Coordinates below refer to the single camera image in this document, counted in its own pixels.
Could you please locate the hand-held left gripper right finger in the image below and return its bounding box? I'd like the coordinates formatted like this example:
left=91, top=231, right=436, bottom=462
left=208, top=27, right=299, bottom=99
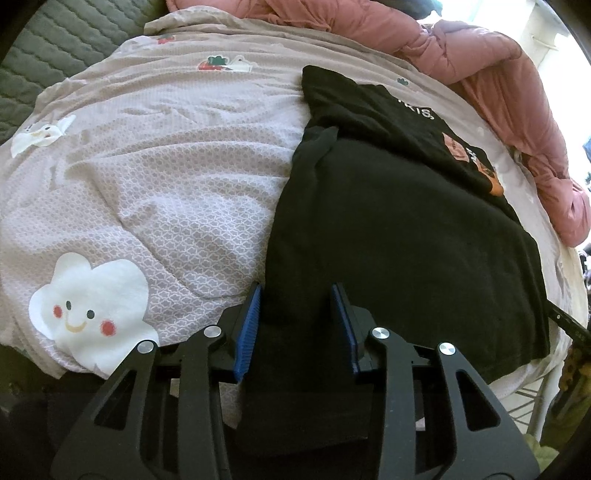
left=330, top=282, right=541, bottom=480

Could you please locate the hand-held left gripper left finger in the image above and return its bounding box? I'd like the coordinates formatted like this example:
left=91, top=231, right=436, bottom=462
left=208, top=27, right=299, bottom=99
left=50, top=282, right=264, bottom=480

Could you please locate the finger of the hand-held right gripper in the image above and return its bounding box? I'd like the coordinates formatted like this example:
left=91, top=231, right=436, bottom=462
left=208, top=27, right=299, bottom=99
left=547, top=302, right=591, bottom=346

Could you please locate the black sweater with orange cuffs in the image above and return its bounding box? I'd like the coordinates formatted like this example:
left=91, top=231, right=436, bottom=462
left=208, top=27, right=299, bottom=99
left=235, top=65, right=552, bottom=455

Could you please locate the printed beige blanket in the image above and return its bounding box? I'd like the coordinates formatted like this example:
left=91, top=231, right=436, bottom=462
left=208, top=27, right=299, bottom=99
left=0, top=18, right=591, bottom=398

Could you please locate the pink quilt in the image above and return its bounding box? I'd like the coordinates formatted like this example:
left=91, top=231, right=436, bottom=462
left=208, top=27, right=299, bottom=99
left=165, top=0, right=591, bottom=247

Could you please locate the grey quilted cushion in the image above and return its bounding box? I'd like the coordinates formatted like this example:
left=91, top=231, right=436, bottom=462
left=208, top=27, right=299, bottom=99
left=0, top=0, right=169, bottom=148

